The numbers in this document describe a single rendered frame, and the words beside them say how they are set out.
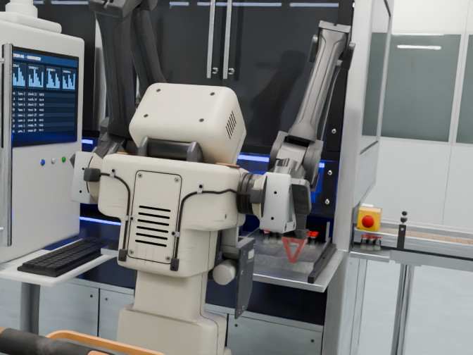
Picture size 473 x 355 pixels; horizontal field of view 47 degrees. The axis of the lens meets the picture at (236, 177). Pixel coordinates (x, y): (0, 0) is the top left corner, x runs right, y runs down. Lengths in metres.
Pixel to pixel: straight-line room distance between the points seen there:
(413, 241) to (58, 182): 1.27
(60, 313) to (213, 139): 1.53
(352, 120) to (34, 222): 1.12
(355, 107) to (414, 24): 4.70
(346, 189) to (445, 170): 4.64
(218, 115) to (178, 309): 0.40
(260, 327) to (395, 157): 4.61
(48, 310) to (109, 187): 1.41
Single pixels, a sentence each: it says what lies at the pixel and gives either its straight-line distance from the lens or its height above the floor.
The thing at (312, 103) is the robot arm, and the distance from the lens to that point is 1.25.
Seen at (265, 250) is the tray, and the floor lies 0.88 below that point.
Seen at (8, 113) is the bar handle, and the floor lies 1.28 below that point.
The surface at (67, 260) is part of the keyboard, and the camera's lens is 1.81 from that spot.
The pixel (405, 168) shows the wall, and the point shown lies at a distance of 6.47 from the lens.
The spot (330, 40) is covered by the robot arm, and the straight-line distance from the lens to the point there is 1.35.
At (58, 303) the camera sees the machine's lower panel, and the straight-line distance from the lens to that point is 2.44.
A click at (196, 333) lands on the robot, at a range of 1.16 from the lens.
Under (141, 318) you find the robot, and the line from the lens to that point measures 1.21.
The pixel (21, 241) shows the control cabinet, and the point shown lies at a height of 0.86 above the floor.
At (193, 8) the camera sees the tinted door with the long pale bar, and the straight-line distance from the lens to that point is 2.04.
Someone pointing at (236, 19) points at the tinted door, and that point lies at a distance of 1.97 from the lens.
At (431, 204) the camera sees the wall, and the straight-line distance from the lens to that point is 6.52.
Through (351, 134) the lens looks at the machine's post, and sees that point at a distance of 1.85.
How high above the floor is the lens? 1.36
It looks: 8 degrees down
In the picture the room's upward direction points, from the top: 4 degrees clockwise
